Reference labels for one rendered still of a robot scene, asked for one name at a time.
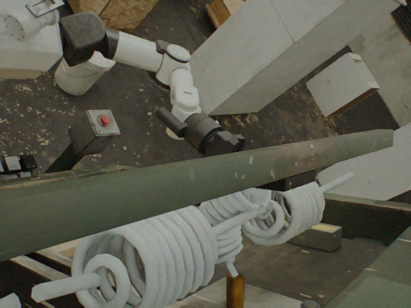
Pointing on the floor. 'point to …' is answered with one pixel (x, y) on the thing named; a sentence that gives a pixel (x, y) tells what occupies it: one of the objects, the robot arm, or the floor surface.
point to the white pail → (82, 74)
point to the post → (65, 161)
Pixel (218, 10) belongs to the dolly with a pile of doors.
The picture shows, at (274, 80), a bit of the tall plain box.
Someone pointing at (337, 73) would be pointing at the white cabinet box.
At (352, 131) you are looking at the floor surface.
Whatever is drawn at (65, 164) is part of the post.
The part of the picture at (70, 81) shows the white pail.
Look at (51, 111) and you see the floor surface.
